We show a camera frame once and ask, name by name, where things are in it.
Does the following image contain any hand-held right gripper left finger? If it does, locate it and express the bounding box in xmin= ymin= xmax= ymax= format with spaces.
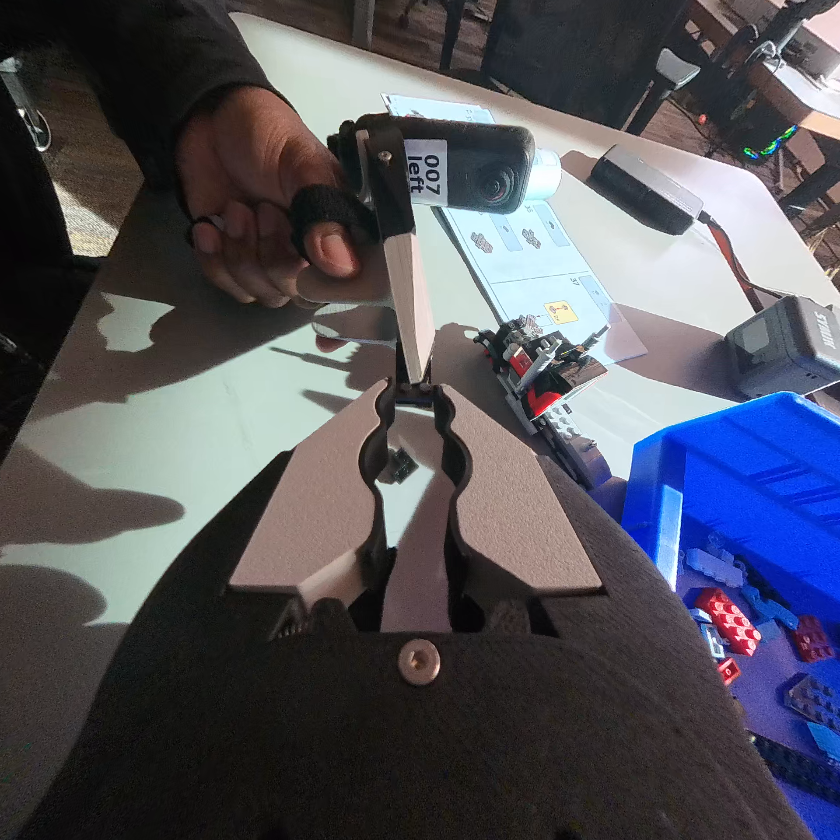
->
xmin=228 ymin=378 xmax=396 ymax=610

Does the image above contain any blue plastic bin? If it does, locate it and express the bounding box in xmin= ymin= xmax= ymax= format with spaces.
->
xmin=620 ymin=392 xmax=840 ymax=840

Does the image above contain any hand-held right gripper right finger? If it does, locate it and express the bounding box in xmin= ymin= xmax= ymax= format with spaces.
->
xmin=435 ymin=382 xmax=605 ymax=599

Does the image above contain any person's left forearm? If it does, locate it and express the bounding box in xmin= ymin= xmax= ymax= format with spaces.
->
xmin=0 ymin=0 xmax=293 ymax=198

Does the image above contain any dark grey cube device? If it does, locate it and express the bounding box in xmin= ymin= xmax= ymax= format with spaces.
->
xmin=725 ymin=295 xmax=840 ymax=401

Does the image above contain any black office chair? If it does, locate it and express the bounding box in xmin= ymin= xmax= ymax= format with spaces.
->
xmin=482 ymin=0 xmax=702 ymax=135

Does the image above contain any wooden side desk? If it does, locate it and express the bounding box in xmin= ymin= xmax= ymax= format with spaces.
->
xmin=748 ymin=13 xmax=840 ymax=142

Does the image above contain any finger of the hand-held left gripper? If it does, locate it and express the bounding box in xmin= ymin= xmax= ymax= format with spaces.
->
xmin=295 ymin=230 xmax=437 ymax=385
xmin=311 ymin=307 xmax=400 ymax=345

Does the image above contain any light blue instruction booklet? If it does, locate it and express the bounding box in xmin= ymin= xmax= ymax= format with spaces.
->
xmin=381 ymin=94 xmax=649 ymax=368

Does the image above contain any toy brick truck model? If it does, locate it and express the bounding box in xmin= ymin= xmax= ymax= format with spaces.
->
xmin=474 ymin=314 xmax=611 ymax=490

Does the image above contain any pile of mixed toy bricks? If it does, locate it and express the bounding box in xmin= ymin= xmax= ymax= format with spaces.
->
xmin=682 ymin=532 xmax=840 ymax=802

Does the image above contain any computer case with coloured fans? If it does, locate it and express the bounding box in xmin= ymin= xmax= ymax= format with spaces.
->
xmin=742 ymin=125 xmax=798 ymax=161

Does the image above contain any black cable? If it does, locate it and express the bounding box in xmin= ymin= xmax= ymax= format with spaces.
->
xmin=699 ymin=211 xmax=765 ymax=312

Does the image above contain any black rectangular box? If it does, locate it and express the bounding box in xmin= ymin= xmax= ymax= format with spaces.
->
xmin=586 ymin=144 xmax=704 ymax=236

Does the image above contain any person's left hand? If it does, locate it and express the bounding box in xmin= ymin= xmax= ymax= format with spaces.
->
xmin=176 ymin=88 xmax=365 ymax=353

